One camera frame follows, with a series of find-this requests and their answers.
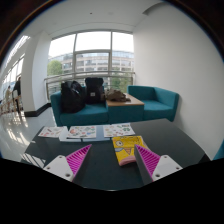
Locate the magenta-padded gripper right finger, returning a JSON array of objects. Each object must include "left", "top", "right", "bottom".
[{"left": 134, "top": 144, "right": 184, "bottom": 186}]

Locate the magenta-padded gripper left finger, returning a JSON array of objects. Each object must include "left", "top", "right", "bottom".
[{"left": 42, "top": 144, "right": 93, "bottom": 186}]

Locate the orange pink printed towel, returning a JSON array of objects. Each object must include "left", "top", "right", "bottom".
[{"left": 111, "top": 135, "right": 149, "bottom": 167}]

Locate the small white sticker sheet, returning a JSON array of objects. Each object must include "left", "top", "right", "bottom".
[{"left": 37, "top": 125, "right": 65, "bottom": 139}]

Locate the wide white sticker sheet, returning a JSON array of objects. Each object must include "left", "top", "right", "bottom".
[{"left": 66, "top": 125, "right": 98, "bottom": 140}]

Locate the teal chair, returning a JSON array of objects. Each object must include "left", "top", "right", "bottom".
[{"left": 213, "top": 139, "right": 224, "bottom": 161}]

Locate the teal two-seat sofa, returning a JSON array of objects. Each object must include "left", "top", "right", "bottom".
[{"left": 49, "top": 90, "right": 110, "bottom": 128}]

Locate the teal armchair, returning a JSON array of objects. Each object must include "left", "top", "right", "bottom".
[{"left": 127, "top": 85, "right": 180, "bottom": 123}]

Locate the teal wood-topped side table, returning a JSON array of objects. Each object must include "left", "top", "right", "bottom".
[{"left": 105, "top": 94, "right": 145, "bottom": 125}]

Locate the large black backpack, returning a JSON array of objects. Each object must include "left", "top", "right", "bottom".
[{"left": 59, "top": 80, "right": 86, "bottom": 114}]

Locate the brown crumpled jacket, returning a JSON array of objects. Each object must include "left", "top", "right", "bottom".
[{"left": 105, "top": 89, "right": 132, "bottom": 103}]

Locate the black backpack with label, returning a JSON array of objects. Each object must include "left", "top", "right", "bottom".
[{"left": 84, "top": 77, "right": 106, "bottom": 105}]

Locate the person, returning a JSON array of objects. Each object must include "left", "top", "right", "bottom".
[
  {"left": 4, "top": 85, "right": 13, "bottom": 104},
  {"left": 12, "top": 77, "right": 22, "bottom": 113}
]

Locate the metal balcony railing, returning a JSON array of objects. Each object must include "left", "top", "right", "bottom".
[{"left": 43, "top": 70, "right": 136, "bottom": 101}]

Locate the large grey-framed window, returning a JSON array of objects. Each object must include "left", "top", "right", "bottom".
[{"left": 46, "top": 30, "right": 135, "bottom": 98}]

